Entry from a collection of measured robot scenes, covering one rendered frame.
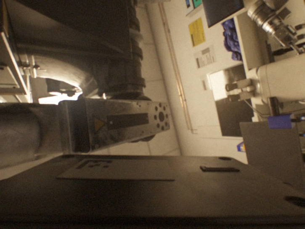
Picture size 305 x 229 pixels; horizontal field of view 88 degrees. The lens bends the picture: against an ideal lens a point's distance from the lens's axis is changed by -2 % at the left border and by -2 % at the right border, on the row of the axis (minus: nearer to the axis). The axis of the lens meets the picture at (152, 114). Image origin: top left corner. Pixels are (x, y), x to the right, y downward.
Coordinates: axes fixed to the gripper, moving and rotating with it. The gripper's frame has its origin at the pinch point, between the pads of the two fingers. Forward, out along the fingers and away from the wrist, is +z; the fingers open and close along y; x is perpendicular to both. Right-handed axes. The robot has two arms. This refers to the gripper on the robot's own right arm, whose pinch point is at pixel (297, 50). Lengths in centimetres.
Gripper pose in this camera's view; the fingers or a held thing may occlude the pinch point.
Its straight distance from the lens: 101.7
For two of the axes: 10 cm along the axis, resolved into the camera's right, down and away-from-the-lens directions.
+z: 4.9, 8.3, -2.6
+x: -4.9, 5.1, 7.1
